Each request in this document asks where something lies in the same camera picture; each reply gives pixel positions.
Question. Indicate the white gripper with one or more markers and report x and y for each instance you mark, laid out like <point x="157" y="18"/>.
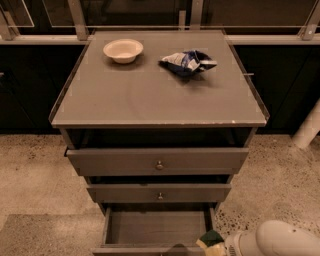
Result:
<point x="235" y="246"/>

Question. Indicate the green yellow sponge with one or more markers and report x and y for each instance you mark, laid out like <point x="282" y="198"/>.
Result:
<point x="209" y="239"/>

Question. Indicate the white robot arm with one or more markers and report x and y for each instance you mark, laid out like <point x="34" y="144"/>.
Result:
<point x="271" y="238"/>

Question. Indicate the grey bottom drawer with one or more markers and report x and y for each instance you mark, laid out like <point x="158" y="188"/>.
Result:
<point x="155" y="232"/>

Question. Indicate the grey drawer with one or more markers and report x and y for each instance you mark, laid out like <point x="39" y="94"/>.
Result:
<point x="154" y="193"/>
<point x="155" y="232"/>
<point x="157" y="161"/>

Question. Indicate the grey top drawer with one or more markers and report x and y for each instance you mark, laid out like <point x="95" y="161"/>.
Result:
<point x="157" y="161"/>

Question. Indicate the grey middle drawer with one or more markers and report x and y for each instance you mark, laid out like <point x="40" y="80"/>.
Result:
<point x="154" y="193"/>

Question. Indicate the grey drawer cabinet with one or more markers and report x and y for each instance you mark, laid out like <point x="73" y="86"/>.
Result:
<point x="107" y="105"/>

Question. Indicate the crumpled blue chip bag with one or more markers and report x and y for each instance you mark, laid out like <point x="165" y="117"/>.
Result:
<point x="188" y="63"/>

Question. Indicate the white paper bowl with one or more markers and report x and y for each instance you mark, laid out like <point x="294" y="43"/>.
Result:
<point x="123" y="51"/>

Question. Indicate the white pipe post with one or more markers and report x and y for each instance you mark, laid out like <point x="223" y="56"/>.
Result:
<point x="309" y="128"/>

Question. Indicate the metal railing frame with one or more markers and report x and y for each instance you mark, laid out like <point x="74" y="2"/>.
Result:
<point x="239" y="22"/>

